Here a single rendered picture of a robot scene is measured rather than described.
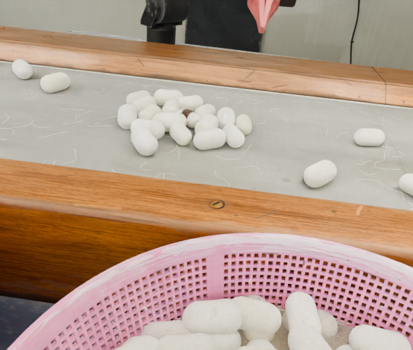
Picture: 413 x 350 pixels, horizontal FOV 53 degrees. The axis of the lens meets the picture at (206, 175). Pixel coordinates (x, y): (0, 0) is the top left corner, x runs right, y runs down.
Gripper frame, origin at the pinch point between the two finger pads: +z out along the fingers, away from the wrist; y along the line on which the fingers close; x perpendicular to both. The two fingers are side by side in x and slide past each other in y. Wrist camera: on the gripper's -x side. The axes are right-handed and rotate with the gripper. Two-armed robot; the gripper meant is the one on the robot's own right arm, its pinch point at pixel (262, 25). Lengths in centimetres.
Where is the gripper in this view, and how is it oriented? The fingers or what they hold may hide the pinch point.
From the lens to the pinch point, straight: 61.1
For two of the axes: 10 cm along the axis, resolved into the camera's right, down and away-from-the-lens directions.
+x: 0.0, 3.3, 9.5
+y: 9.9, 1.1, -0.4
